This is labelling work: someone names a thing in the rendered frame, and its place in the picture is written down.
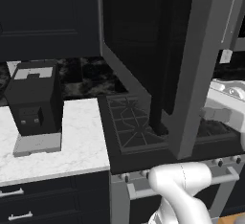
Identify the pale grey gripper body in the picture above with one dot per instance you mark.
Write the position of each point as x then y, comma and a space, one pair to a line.
215, 114

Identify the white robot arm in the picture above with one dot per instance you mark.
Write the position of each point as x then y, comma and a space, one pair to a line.
178, 189

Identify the grey microwave door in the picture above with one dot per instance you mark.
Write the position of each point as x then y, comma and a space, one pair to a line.
204, 58

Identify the dark grey microwave oven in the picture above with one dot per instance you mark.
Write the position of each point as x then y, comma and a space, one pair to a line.
127, 26

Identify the dark navy cupboard door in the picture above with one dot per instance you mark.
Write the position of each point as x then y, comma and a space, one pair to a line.
48, 14

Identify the black oven knob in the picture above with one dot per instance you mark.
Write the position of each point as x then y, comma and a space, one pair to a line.
146, 174
237, 159
126, 178
219, 162

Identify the black gas hob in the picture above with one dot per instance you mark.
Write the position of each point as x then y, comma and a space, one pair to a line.
127, 129

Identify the black coffee machine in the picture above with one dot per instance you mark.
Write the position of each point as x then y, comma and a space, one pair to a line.
33, 106

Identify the dark navy drawer front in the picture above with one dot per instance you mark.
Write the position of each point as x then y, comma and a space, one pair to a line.
48, 188
54, 213

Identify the white wall socket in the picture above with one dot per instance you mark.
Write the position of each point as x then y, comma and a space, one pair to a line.
226, 56

